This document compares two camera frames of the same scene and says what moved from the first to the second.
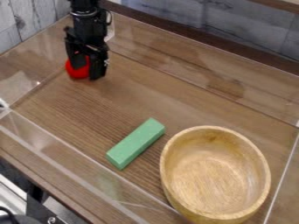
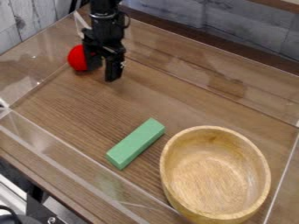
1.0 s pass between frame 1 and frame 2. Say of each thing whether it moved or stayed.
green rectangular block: stayed
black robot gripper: moved
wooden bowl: stayed
